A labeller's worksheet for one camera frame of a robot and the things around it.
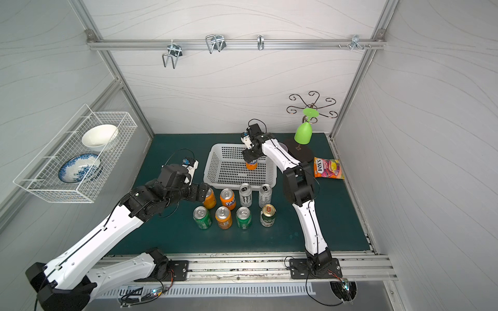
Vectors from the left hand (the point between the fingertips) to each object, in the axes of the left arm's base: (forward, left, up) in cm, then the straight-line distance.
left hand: (198, 184), depth 73 cm
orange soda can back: (-8, -9, -13) cm, 18 cm away
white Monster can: (+1, -26, -10) cm, 28 cm away
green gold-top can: (-6, -27, -13) cm, 31 cm away
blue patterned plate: (-1, +38, +11) cm, 40 cm away
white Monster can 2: (+2, -18, -10) cm, 21 cm away
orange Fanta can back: (+22, -20, -17) cm, 34 cm away
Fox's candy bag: (+23, -60, -20) cm, 67 cm away
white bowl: (+13, +39, +11) cm, 43 cm away
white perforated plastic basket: (+23, -5, -22) cm, 32 cm away
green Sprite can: (-8, -1, -12) cm, 14 cm away
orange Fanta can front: (+1, -10, -13) cm, 16 cm away
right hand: (+28, -19, -14) cm, 37 cm away
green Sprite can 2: (-7, -17, -13) cm, 23 cm away
